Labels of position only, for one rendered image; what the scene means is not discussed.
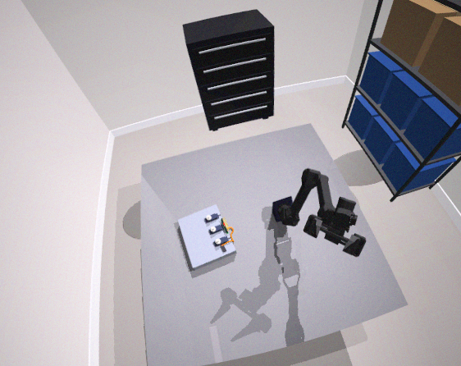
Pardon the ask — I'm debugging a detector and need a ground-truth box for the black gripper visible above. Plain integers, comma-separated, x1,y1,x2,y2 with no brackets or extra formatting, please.
304,214,366,257

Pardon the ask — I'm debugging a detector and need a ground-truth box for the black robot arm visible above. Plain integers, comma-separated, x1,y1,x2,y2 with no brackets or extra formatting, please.
277,168,358,233

